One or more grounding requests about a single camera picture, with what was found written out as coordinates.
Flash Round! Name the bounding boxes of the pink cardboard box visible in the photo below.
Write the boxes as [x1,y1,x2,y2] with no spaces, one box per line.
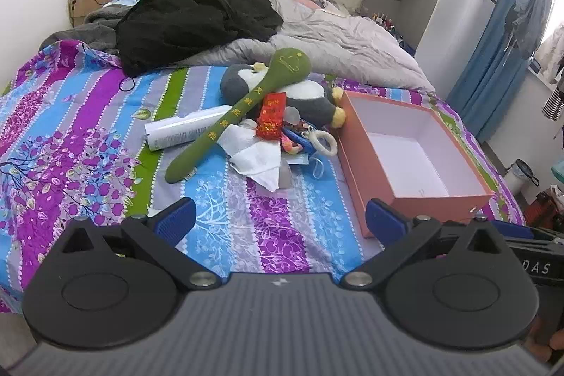
[337,91,493,238]

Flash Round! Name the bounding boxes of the green plush massage hammer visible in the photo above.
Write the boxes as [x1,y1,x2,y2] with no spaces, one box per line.
[164,48,312,183]

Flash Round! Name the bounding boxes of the grey duvet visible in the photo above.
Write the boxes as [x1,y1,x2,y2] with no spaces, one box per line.
[180,0,434,92]

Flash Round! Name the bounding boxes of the blue plastic snack bag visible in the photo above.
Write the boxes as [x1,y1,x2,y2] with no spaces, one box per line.
[282,126,315,155]

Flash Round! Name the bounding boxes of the grey white penguin plush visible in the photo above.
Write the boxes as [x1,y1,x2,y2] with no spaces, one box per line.
[220,63,346,129]

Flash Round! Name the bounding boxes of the white fluffy hair tie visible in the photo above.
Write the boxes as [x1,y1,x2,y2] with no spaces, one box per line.
[311,130,338,159]

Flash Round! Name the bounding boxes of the light blue face mask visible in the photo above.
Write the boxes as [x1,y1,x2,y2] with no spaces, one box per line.
[281,152,325,179]

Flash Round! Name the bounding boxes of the blue curtain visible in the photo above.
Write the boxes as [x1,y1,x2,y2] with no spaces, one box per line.
[446,0,514,142]

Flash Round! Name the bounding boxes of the black jacket on bed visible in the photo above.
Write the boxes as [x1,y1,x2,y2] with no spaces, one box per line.
[115,0,283,77]

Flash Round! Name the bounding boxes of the white waste bin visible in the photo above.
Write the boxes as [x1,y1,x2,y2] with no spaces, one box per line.
[504,158,539,196]

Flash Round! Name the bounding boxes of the red suitcase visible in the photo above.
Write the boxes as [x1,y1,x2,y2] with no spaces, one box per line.
[524,190,563,233]

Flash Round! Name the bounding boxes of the colourful striped bed sheet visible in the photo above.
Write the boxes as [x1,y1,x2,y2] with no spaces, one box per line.
[1,40,380,313]

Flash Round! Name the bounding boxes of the white cylindrical bottle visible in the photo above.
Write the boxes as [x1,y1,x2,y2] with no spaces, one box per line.
[144,105,231,152]

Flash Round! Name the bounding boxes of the red foil tea packet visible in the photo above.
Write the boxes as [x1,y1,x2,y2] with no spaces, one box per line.
[255,93,287,140]

